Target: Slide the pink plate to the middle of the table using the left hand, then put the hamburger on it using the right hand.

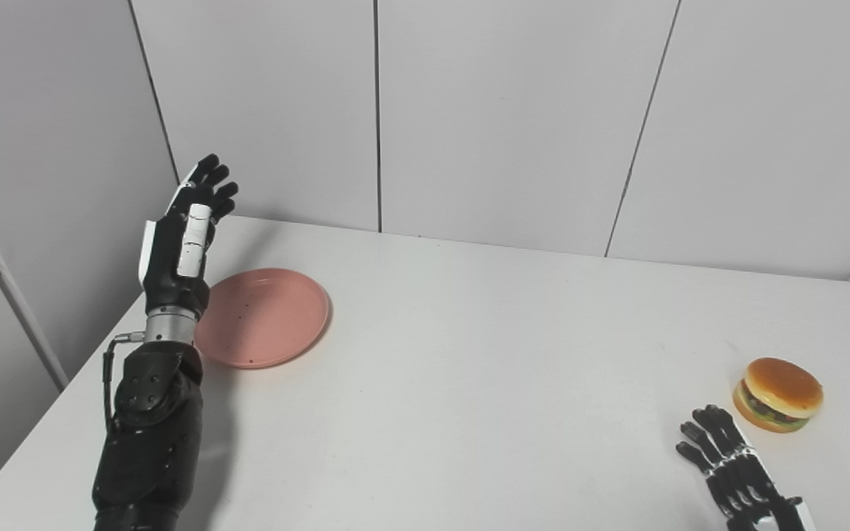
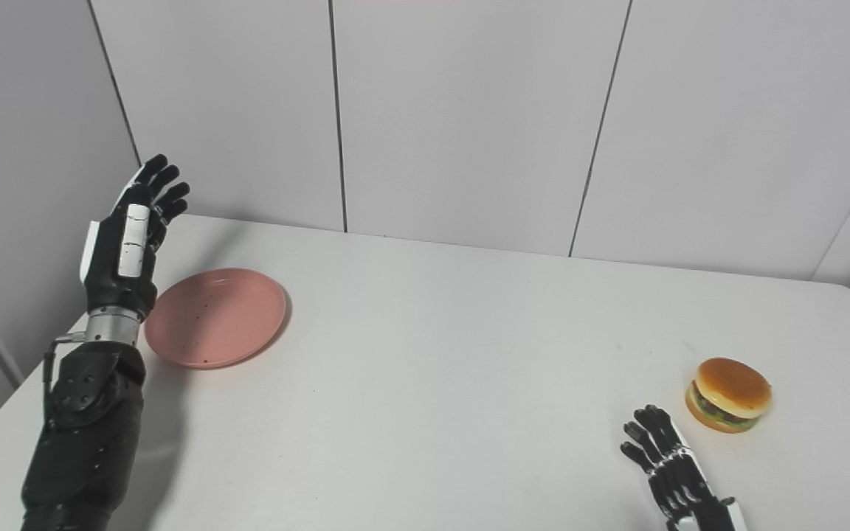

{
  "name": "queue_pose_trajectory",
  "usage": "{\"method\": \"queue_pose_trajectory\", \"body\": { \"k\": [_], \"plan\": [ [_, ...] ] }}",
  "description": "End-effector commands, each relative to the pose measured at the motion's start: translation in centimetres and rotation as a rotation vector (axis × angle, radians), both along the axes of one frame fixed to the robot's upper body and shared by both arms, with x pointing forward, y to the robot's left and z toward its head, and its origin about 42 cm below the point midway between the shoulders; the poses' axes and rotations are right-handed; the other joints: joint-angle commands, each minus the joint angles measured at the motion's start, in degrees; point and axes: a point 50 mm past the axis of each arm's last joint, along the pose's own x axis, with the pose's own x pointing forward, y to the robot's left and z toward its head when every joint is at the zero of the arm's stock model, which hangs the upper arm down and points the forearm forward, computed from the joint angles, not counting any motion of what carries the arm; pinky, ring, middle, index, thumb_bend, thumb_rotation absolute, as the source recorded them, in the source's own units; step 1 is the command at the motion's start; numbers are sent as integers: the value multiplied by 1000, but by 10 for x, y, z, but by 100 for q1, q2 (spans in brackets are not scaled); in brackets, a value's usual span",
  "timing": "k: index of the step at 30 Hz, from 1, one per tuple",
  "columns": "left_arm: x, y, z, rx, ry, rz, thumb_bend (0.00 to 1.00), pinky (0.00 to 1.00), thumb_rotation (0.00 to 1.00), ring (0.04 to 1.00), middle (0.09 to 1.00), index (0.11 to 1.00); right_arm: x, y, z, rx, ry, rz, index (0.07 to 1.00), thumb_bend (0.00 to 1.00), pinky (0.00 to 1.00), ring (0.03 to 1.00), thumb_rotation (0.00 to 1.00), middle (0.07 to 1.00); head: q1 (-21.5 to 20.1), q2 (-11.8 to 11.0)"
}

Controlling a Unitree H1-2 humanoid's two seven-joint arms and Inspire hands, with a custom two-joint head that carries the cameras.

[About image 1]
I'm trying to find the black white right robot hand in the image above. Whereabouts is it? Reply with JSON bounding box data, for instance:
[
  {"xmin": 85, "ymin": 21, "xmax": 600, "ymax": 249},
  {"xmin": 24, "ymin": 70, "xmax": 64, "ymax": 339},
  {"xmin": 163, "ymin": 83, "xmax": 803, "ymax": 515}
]
[{"xmin": 676, "ymin": 404, "xmax": 817, "ymax": 531}]

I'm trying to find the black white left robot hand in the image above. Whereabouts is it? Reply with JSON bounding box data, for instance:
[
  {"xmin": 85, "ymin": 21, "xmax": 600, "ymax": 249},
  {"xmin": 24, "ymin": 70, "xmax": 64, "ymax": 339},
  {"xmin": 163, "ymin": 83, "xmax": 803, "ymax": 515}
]
[{"xmin": 137, "ymin": 153, "xmax": 239, "ymax": 314}]

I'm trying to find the toy hamburger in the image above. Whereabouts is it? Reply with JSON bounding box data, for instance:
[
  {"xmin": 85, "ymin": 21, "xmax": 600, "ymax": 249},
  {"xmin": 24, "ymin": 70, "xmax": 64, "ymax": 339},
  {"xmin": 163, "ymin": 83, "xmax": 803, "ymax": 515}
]
[{"xmin": 733, "ymin": 358, "xmax": 824, "ymax": 434}]

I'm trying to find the pink round plate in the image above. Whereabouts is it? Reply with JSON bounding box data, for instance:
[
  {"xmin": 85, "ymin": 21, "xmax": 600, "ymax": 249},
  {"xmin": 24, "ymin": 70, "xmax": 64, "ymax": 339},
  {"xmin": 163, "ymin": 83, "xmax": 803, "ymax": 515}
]
[{"xmin": 195, "ymin": 268, "xmax": 331, "ymax": 369}]

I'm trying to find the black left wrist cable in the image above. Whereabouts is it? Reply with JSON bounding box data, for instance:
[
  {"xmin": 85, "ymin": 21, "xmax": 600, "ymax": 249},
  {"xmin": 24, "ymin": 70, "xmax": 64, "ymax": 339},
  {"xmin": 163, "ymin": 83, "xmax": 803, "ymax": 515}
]
[{"xmin": 103, "ymin": 332, "xmax": 147, "ymax": 432}]

